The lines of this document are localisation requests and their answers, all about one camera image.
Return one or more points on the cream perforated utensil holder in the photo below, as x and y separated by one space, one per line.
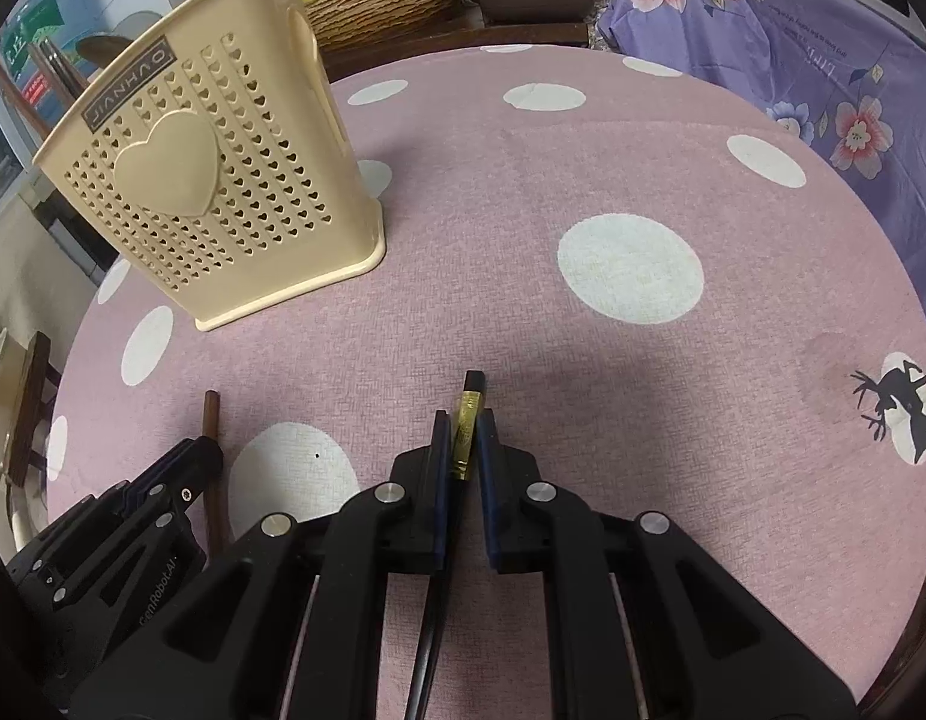
208 165

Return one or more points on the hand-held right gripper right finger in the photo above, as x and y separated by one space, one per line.
491 484

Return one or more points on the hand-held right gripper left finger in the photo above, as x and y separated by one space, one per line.
440 469

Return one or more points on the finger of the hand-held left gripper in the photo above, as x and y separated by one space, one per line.
121 495
193 469

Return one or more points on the blue water bottle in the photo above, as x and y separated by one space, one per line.
35 22

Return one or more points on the dark wooden side table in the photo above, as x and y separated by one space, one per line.
470 37

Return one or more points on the pink polka dot tablecloth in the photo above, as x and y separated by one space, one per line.
583 390

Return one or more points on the purple floral cloth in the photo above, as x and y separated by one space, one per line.
808 75

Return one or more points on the wooden stool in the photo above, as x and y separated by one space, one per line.
20 405

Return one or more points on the woven wicker basket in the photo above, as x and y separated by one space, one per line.
388 4

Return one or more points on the black chopstick long gold band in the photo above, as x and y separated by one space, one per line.
466 427

